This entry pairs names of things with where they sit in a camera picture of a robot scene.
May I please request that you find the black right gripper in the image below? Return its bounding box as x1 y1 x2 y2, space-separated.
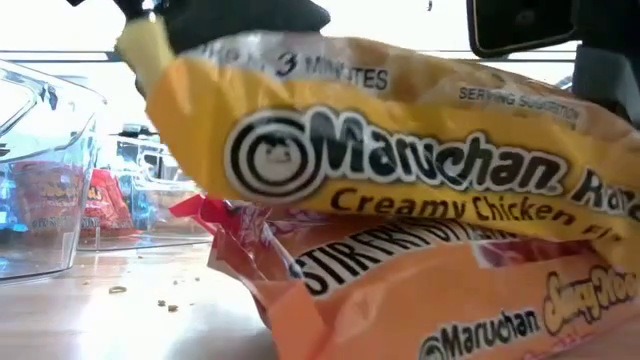
465 0 640 127

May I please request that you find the orange Saucy Noods ramen pack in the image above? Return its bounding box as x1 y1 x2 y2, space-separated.
168 193 640 360
14 159 139 239

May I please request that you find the yellow Creamy Chicken ramen pack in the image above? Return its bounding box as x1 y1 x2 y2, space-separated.
114 17 640 274

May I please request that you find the clear plastic bin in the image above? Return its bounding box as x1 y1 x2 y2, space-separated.
74 132 214 252
0 58 110 284

